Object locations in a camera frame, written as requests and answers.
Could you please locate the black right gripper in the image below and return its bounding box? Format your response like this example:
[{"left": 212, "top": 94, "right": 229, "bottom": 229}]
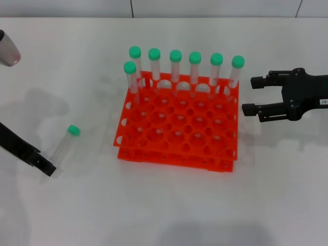
[{"left": 242, "top": 67, "right": 328, "bottom": 123}]

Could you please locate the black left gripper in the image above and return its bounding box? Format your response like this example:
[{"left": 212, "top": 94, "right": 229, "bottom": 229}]
[{"left": 0, "top": 121, "right": 57, "bottom": 178}]

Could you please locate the green-capped clear test tube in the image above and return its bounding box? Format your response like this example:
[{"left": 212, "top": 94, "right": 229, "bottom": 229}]
[
  {"left": 123, "top": 60, "right": 141, "bottom": 105},
  {"left": 128, "top": 46, "right": 144, "bottom": 89},
  {"left": 46, "top": 125, "right": 81, "bottom": 177},
  {"left": 208, "top": 52, "right": 224, "bottom": 100},
  {"left": 169, "top": 49, "right": 183, "bottom": 97},
  {"left": 189, "top": 51, "right": 202, "bottom": 100},
  {"left": 223, "top": 55, "right": 245, "bottom": 97},
  {"left": 148, "top": 48, "right": 161, "bottom": 93}
]

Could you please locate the orange test tube rack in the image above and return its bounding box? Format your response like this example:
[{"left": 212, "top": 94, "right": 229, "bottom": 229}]
[{"left": 113, "top": 70, "right": 240, "bottom": 174}]

